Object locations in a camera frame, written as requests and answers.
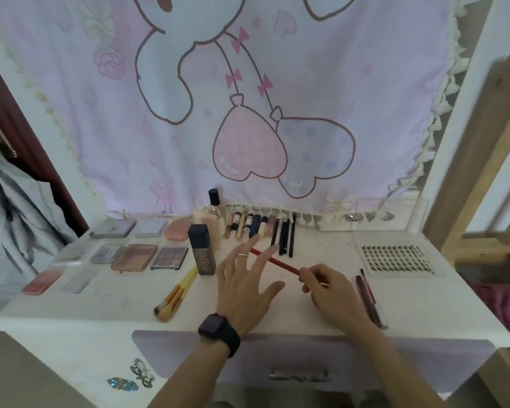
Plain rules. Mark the small grey square palette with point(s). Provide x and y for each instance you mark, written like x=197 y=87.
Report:
x=150 y=228

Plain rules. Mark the dark square foundation bottle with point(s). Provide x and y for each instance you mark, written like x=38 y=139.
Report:
x=202 y=250

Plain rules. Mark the purple bed sheet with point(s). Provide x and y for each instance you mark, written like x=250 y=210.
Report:
x=505 y=310

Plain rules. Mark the black smartwatch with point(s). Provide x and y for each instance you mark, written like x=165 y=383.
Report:
x=219 y=333

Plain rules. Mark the blue shiny cabinet sticker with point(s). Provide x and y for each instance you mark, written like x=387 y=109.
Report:
x=123 y=384

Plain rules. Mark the small pale tube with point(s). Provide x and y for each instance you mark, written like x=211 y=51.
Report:
x=236 y=220

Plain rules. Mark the brown blush palette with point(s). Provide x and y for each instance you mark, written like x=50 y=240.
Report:
x=134 y=257

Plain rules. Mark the peach pump bottle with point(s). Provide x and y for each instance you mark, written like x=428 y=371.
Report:
x=204 y=216

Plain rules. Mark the silver square palette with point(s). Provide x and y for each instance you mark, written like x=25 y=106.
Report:
x=106 y=254

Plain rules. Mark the white dressing table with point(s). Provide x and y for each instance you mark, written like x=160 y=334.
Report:
x=110 y=301

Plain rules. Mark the red applicator wand silver cap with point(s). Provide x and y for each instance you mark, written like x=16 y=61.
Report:
x=381 y=316

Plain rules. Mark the silver oval metal fitting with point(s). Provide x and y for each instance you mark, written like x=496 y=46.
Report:
x=385 y=216
x=354 y=217

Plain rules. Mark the wooden bed frame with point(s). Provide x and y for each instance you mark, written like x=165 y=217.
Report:
x=471 y=165

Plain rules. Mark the pink concealer tube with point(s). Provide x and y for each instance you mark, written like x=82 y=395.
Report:
x=228 y=225

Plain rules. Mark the long black makeup pencil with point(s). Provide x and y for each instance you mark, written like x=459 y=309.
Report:
x=292 y=235

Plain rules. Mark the person's left hand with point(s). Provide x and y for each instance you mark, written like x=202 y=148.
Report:
x=238 y=293

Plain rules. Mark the person's right forearm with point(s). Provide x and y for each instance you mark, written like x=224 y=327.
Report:
x=395 y=373

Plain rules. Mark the person's right hand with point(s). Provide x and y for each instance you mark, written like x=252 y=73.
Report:
x=338 y=299

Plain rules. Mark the white hanging garment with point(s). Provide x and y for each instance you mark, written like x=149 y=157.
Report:
x=17 y=233

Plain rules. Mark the pink blush compact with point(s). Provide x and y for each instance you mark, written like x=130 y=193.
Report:
x=42 y=282

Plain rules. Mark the clear square palette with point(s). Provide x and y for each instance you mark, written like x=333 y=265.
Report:
x=80 y=280

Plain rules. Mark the person's left forearm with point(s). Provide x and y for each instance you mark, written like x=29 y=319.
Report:
x=191 y=378

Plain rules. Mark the short black makeup pencil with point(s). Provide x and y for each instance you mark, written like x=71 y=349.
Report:
x=285 y=242

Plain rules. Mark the red makeup pencil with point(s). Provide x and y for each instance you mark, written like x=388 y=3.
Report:
x=276 y=262

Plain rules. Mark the false eyelash tray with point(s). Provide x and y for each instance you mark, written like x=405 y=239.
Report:
x=399 y=259

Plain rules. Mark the pink rounded compact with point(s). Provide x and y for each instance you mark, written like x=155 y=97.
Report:
x=177 y=230

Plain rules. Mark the pink cartoon cloth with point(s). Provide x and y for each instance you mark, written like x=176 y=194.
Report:
x=110 y=144

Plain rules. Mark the purple drawer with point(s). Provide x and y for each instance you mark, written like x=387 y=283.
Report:
x=195 y=356

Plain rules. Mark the dark red wooden door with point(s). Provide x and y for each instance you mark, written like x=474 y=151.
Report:
x=25 y=135

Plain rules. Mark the navy cosmetic tube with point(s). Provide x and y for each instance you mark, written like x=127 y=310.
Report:
x=255 y=226

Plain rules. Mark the beige tube black cap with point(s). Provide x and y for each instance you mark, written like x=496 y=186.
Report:
x=263 y=227

